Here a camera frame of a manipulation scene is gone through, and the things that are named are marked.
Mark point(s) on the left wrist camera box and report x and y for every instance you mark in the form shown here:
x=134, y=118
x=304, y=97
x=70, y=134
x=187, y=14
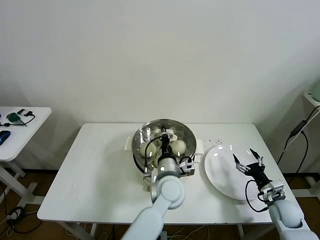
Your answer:
x=188, y=168

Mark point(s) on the perforated stainless steamer basket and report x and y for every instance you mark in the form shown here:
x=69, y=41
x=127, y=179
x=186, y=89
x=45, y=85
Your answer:
x=139, y=162

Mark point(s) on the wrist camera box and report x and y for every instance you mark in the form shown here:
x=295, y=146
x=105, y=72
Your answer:
x=273, y=191
x=188, y=168

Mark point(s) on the green device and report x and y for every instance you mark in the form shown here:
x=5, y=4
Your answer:
x=13, y=116

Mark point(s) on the black and white adapter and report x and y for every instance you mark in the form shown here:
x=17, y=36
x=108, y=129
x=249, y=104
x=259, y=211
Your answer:
x=23, y=111

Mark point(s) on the white electric cooker pot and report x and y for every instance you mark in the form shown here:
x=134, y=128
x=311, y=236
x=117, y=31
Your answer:
x=128, y=145

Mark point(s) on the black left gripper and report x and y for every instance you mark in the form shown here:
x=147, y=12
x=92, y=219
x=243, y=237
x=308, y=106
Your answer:
x=166, y=147

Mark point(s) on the blue device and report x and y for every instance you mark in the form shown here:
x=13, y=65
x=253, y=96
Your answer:
x=3, y=137

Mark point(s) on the white round plate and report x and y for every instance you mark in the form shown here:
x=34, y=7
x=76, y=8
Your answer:
x=220, y=172

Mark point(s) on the white side table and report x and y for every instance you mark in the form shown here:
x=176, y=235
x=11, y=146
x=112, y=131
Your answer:
x=25, y=140

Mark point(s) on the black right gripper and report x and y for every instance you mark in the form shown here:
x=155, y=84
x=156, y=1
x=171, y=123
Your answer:
x=257, y=172

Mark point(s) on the mint green appliance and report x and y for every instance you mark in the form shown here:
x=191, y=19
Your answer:
x=317, y=92

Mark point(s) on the white stand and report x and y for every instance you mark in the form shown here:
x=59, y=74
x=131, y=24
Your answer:
x=311, y=100

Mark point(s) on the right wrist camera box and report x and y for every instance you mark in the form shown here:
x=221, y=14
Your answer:
x=273, y=191

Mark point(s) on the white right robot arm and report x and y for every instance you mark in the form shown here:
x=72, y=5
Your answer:
x=285, y=215

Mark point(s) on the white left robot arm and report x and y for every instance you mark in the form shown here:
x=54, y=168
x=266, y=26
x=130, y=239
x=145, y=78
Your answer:
x=172, y=192

